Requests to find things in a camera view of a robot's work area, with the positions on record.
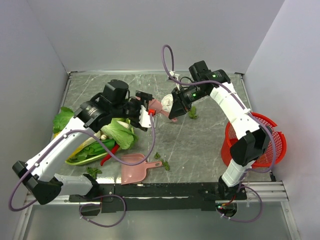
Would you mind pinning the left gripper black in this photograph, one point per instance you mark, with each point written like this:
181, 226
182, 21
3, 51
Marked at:
145, 98

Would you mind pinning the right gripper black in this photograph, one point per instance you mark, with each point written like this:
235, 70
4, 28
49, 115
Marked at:
180, 106

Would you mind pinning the pink hand brush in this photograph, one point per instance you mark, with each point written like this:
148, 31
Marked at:
160, 108

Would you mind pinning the pink dustpan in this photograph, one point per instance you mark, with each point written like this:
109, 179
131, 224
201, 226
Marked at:
136, 173

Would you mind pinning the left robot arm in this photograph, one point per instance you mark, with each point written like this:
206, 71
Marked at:
39, 174

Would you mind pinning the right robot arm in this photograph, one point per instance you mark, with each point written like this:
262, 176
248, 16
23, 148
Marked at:
217, 85

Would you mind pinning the white paper roll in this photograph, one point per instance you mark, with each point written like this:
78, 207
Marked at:
167, 103

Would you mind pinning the green paper scrap near roll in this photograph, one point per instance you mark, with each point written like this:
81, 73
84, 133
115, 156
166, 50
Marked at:
192, 114

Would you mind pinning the napa cabbage toy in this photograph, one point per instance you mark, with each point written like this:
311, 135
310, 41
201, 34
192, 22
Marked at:
121, 132

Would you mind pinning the red chili pepper toy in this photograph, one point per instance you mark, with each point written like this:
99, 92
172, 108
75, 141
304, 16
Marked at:
108, 156

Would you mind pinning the green paper scrap small centre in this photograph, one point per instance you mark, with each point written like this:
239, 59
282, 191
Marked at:
157, 155

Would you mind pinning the green vegetable tray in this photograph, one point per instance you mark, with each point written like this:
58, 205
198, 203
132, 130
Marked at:
86, 156

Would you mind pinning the green paper scrap by dustpan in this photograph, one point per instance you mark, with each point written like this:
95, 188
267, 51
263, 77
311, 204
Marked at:
165, 164

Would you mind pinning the green lettuce leaf toy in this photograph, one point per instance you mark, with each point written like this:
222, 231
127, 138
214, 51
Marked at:
61, 119

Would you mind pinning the green paper scrap front left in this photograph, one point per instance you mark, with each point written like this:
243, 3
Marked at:
93, 172

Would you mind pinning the red mesh basket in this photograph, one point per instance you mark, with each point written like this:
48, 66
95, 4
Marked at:
254, 144

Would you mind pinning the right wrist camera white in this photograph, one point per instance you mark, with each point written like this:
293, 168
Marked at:
173, 75

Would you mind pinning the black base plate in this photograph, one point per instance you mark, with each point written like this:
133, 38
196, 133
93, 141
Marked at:
137, 205

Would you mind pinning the aluminium rail frame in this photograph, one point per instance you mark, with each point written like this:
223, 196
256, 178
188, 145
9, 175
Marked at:
265, 192

